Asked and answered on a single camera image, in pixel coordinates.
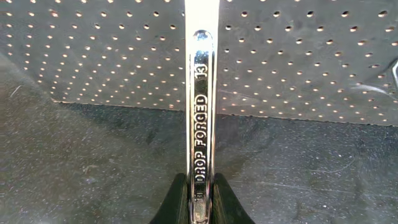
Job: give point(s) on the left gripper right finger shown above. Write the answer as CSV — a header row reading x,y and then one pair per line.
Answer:
x,y
225,202

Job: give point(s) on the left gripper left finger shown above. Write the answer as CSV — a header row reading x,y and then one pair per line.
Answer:
x,y
177,202

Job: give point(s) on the wrench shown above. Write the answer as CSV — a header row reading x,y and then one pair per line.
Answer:
x,y
201,93

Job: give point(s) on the black pegboard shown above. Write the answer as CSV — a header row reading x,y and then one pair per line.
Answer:
x,y
93,46

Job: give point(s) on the metal hook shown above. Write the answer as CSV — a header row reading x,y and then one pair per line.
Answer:
x,y
395,73

